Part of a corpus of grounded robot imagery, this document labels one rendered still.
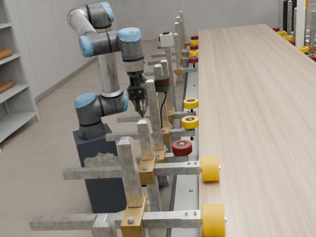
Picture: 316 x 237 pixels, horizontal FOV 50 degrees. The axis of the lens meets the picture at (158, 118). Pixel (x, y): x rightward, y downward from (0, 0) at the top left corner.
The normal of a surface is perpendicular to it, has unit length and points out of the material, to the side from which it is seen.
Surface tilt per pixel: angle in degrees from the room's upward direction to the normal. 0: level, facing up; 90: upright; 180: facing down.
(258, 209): 0
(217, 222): 56
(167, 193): 0
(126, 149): 90
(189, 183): 0
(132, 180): 90
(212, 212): 28
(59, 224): 90
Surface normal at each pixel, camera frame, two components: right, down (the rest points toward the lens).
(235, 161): -0.12, -0.92
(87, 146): 0.34, 0.32
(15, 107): -0.17, 0.39
